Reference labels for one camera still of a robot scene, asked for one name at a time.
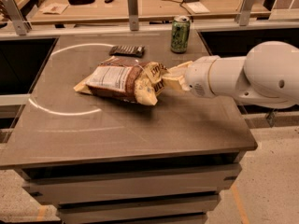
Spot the brown chip bag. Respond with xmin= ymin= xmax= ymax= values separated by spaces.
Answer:
xmin=74 ymin=56 xmax=167 ymax=105

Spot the middle metal bracket post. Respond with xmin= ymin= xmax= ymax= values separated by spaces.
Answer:
xmin=127 ymin=0 xmax=139 ymax=31

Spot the green soda can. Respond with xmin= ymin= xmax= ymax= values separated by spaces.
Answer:
xmin=171 ymin=16 xmax=191 ymax=53

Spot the black object on desk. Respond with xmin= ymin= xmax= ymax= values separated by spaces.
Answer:
xmin=68 ymin=0 xmax=95 ymax=6

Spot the white paper on desk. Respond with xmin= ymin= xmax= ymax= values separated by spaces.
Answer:
xmin=187 ymin=2 xmax=209 ymax=14

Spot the grey drawer cabinet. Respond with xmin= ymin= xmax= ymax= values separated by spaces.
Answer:
xmin=20 ymin=153 xmax=241 ymax=224

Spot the left metal bracket post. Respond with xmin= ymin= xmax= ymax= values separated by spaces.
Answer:
xmin=1 ymin=0 xmax=32 ymax=35

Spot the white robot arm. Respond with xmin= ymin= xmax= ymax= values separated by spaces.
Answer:
xmin=163 ymin=41 xmax=299 ymax=109

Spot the dark rxbar chocolate bar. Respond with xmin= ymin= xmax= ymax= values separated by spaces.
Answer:
xmin=109 ymin=45 xmax=145 ymax=58

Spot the right metal bracket post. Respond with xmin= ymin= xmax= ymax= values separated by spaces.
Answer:
xmin=235 ymin=0 xmax=255 ymax=26

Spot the metal bracket post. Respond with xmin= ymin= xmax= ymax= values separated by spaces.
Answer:
xmin=235 ymin=0 xmax=255 ymax=26
xmin=1 ymin=0 xmax=32 ymax=35
xmin=127 ymin=0 xmax=139 ymax=31

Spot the small black device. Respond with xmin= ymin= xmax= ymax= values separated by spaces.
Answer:
xmin=105 ymin=0 xmax=114 ymax=4

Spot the tan paper packet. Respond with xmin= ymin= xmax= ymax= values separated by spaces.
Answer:
xmin=42 ymin=3 xmax=68 ymax=15

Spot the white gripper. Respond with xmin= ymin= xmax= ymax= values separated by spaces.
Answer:
xmin=163 ymin=56 xmax=219 ymax=98

